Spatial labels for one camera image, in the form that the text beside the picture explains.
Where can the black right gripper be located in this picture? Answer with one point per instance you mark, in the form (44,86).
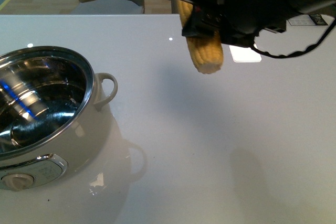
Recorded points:
(242,19)

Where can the yellow corn cob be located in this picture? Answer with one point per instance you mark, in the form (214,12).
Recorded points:
(206,53)

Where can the beige electric cooking pot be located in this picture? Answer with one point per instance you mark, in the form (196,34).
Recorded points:
(55,115)

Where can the table corner label sticker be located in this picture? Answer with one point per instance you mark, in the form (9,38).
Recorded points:
(308,20)

